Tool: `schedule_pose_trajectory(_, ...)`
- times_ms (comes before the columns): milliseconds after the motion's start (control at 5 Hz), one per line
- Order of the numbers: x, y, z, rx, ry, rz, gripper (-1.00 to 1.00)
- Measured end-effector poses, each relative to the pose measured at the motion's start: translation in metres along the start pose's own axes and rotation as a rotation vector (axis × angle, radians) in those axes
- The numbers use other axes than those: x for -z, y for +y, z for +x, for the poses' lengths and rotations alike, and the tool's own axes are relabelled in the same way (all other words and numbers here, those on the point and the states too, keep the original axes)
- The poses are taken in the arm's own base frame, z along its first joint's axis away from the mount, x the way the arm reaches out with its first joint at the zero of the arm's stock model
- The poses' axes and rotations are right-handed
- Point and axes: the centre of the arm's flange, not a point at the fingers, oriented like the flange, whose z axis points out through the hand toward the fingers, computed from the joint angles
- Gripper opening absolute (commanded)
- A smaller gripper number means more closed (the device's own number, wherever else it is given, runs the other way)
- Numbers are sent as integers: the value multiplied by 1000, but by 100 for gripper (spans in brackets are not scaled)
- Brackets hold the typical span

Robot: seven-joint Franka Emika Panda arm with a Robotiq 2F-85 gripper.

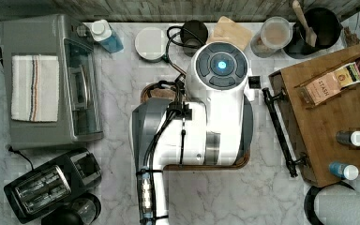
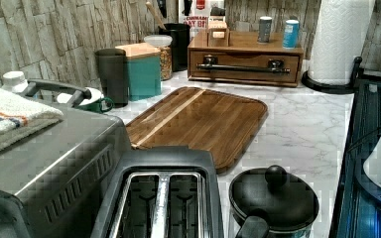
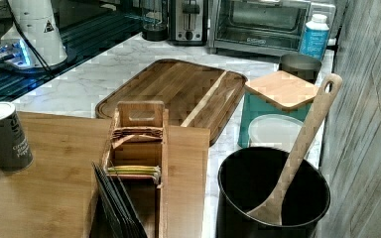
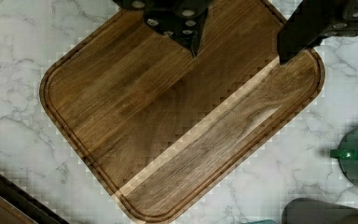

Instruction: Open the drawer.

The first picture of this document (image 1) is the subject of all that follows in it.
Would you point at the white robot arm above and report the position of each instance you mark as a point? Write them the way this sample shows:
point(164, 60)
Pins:
point(208, 123)

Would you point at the wooden drawer box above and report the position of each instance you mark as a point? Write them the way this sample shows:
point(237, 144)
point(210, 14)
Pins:
point(312, 132)

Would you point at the green mug white lid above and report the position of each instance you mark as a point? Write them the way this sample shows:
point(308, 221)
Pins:
point(150, 44)

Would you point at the dark grey tumbler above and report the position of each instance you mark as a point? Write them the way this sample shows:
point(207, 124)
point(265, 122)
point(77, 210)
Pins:
point(193, 35)

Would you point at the teal box wooden lid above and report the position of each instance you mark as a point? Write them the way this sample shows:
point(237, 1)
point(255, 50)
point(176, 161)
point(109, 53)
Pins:
point(229, 31)

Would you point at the silver toaster oven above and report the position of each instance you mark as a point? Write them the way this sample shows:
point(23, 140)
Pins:
point(78, 110)

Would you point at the glass cereal jar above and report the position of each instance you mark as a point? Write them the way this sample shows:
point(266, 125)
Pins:
point(274, 35)

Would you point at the black lidded pot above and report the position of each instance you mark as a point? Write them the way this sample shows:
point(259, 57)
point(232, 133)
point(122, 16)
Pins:
point(82, 211)

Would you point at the striped folded towel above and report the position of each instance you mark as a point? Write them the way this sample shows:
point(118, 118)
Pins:
point(35, 88)

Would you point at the wooden spatula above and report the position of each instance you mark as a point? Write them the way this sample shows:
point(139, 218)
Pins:
point(311, 37)

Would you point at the black paper towel holder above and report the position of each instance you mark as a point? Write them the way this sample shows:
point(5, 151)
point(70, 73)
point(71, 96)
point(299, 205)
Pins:
point(309, 203)

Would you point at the black utensil holder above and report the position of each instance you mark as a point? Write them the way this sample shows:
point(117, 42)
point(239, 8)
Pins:
point(326, 26)

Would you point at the black two-slot toaster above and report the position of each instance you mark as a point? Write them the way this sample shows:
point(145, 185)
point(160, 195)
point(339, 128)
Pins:
point(52, 184)

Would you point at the dark spice bottle white cap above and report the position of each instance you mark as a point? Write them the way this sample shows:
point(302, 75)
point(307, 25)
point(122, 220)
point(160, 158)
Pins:
point(349, 137)

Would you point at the blue spice bottle white cap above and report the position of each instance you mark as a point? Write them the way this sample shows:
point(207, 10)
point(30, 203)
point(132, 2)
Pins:
point(344, 170)

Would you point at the white paper towel roll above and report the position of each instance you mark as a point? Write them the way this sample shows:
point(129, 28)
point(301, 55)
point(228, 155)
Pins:
point(338, 205)

